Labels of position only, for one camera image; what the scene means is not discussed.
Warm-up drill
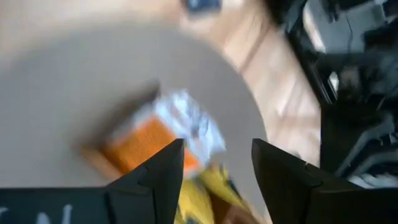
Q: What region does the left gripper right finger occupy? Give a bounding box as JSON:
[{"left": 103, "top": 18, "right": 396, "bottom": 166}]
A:
[{"left": 251, "top": 139, "right": 352, "bottom": 224}]

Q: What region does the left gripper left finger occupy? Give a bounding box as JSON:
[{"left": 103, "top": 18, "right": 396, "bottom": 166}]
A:
[{"left": 105, "top": 139, "right": 185, "bottom": 224}]

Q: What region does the yellow tea packet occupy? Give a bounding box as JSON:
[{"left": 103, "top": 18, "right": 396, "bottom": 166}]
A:
[{"left": 174, "top": 164, "right": 249, "bottom": 224}]

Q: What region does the orange tea packet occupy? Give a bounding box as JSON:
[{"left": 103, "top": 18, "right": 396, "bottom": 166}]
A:
[
  {"left": 104, "top": 116, "right": 201, "bottom": 180},
  {"left": 154, "top": 89, "right": 227, "bottom": 167}
]

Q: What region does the brown wooden caddy box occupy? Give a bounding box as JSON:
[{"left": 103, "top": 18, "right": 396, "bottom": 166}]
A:
[{"left": 77, "top": 80, "right": 271, "bottom": 224}]

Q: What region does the round grey placemat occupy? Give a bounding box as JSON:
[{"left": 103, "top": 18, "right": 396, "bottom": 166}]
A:
[{"left": 0, "top": 18, "right": 268, "bottom": 224}]

